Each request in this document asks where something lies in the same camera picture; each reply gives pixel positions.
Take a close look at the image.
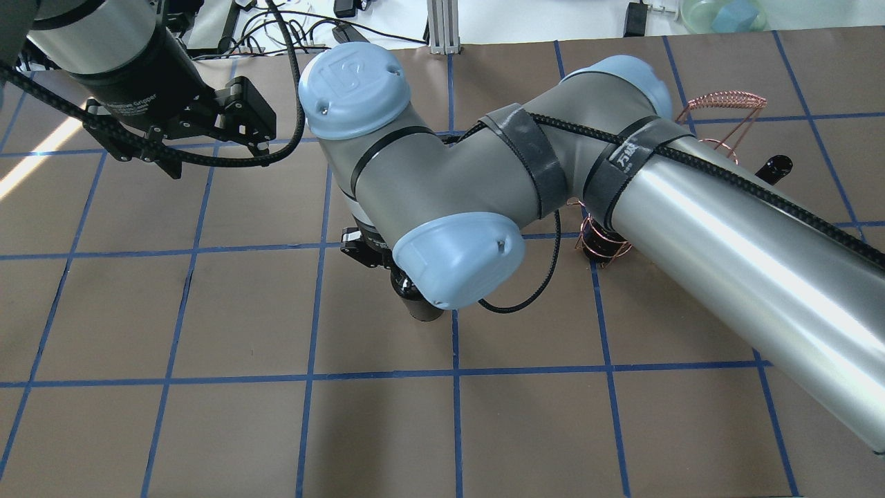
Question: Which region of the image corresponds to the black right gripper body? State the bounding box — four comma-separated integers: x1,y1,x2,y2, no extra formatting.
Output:
340,216,396,269

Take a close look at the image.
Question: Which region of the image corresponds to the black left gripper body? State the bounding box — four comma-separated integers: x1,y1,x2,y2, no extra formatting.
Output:
73,28,221,140

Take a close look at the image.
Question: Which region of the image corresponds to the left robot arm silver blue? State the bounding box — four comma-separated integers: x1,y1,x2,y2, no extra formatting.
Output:
2,1,278,179

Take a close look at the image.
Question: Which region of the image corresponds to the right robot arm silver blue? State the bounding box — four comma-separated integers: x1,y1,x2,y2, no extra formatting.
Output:
298,42,884,454

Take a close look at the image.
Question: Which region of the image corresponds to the near wine bottle in basket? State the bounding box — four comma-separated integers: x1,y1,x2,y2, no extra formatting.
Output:
575,216,633,268

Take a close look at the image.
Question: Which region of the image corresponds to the wine bottle in basket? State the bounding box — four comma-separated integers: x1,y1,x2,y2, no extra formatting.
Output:
754,154,794,186
575,216,633,268

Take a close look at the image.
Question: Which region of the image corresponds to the far wine bottle in basket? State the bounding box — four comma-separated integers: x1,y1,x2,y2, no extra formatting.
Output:
754,154,794,186

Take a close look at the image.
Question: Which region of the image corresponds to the brown paper table mat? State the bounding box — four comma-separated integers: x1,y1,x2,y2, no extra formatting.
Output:
1,26,883,497

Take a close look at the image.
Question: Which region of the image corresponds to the black power adapter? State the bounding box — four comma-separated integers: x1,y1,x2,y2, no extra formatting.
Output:
623,1,649,38

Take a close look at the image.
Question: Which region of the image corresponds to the green glass bowl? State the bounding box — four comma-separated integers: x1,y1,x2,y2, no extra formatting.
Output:
678,1,767,34

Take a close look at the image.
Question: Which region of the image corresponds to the blue foam cube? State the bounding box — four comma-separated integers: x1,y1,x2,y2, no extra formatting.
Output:
710,1,761,33

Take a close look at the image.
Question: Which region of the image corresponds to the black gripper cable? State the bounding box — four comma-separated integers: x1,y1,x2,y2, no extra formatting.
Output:
0,0,306,168

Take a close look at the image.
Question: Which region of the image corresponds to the aluminium frame post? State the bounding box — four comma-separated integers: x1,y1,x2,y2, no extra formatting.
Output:
427,0,462,55

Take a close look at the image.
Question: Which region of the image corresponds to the copper wire wine basket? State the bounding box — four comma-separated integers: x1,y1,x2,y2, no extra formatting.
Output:
586,89,767,232

